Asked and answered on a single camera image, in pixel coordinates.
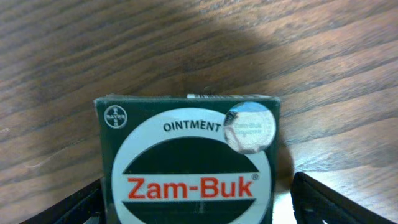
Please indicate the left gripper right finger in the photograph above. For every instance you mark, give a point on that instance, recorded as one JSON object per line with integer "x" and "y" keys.
{"x": 315, "y": 203}

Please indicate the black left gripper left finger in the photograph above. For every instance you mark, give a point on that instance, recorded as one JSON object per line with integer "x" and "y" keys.
{"x": 84, "y": 206}

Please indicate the green round-logo box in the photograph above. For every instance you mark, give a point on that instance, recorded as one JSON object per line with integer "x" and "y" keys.
{"x": 192, "y": 159}

